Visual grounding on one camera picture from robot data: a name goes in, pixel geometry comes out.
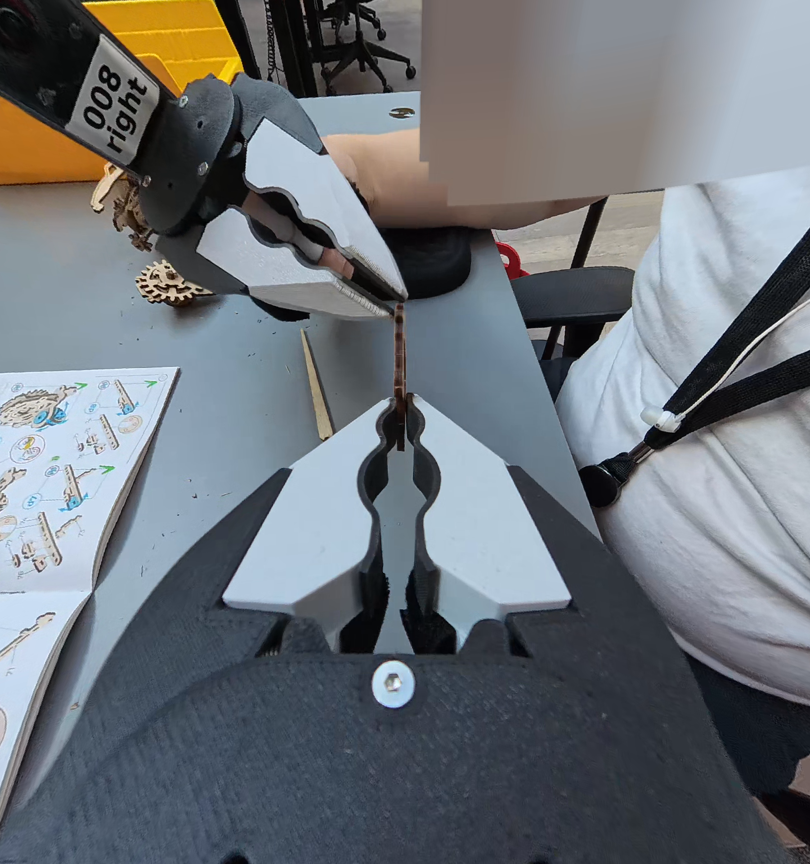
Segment black harness strap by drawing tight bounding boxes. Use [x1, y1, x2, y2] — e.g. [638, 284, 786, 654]
[579, 196, 810, 509]

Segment white cord with toggle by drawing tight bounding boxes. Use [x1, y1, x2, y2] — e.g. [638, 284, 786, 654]
[641, 280, 810, 433]

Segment wooden gear assembly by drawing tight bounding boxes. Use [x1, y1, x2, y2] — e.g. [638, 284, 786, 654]
[135, 260, 217, 308]

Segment black desk frame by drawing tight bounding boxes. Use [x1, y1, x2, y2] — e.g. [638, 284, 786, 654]
[212, 0, 321, 99]

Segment grey desk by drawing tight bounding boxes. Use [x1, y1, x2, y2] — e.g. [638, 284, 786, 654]
[0, 91, 604, 811]

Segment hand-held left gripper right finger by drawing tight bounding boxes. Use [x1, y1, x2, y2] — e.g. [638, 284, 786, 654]
[405, 393, 573, 654]

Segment thin wooden stick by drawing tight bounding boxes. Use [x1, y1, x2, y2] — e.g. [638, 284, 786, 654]
[300, 327, 335, 443]

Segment yellow plastic bin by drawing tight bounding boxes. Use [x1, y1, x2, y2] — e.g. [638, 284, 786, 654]
[0, 0, 245, 187]

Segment wooden mechanism assembly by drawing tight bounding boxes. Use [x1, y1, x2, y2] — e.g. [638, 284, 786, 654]
[89, 164, 156, 254]

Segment person's dark trousers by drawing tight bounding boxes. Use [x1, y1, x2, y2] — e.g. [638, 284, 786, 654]
[688, 655, 810, 858]

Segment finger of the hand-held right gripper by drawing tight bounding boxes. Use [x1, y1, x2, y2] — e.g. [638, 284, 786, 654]
[196, 207, 398, 321]
[244, 117, 408, 302]

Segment illustrated instruction booklet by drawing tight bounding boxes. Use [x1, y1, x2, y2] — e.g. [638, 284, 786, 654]
[0, 366, 181, 845]

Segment black fabric pad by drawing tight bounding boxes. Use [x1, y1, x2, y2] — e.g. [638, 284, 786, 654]
[378, 226, 474, 301]

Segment black wheeled office chair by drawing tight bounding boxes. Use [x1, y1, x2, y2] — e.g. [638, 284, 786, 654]
[320, 0, 419, 95]

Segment wooden ring plate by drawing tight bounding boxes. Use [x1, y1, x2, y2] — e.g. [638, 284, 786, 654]
[392, 301, 407, 452]

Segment person's right forearm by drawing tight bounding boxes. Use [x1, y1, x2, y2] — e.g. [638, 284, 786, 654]
[322, 127, 608, 232]

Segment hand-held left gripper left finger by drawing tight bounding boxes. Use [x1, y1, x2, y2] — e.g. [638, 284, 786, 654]
[223, 397, 402, 654]

